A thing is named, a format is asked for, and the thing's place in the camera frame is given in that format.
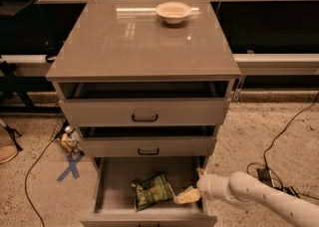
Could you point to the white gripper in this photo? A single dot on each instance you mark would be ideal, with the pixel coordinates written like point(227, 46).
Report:
point(208, 184)

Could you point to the green jalapeno chip bag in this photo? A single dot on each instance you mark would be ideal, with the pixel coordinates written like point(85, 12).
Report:
point(152, 191)

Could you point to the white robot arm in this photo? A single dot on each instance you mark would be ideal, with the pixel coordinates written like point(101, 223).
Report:
point(244, 191)

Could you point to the bottom grey drawer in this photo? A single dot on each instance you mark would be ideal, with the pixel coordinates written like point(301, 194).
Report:
point(114, 197)

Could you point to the grey drawer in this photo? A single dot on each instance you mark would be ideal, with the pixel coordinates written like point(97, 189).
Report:
point(144, 103)
point(114, 197)
point(111, 141)

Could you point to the middle grey drawer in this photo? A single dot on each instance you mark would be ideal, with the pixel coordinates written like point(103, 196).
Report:
point(111, 141)

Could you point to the top grey drawer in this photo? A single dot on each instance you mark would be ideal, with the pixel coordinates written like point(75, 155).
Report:
point(144, 103)

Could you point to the grey drawer cabinet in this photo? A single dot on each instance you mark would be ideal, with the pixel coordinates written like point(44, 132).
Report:
point(127, 41)

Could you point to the black power adapter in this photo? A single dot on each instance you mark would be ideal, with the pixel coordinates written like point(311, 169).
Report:
point(264, 176)

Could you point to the black power strip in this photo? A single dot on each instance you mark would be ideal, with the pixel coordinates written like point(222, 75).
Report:
point(291, 191)

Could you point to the blue tape cross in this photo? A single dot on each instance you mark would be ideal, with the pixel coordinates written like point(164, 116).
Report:
point(72, 160)

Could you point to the white bowl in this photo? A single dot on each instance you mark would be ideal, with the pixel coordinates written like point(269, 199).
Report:
point(173, 12)

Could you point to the wire basket with bottles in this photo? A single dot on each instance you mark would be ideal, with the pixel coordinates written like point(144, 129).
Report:
point(66, 137)

